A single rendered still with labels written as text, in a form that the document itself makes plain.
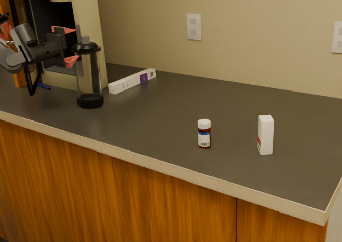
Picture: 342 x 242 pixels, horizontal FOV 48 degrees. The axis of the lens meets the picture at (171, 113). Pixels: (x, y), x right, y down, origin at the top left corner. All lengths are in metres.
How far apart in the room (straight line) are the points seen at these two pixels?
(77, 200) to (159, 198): 0.44
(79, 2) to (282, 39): 0.81
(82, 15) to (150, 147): 0.66
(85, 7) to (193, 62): 0.55
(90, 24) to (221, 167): 0.86
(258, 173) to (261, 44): 0.73
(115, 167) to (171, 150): 0.24
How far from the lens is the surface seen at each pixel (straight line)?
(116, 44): 2.09
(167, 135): 1.24
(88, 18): 1.62
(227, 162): 1.09
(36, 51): 1.33
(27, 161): 1.73
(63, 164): 1.52
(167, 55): 1.89
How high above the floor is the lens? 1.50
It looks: 24 degrees down
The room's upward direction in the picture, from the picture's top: 4 degrees counter-clockwise
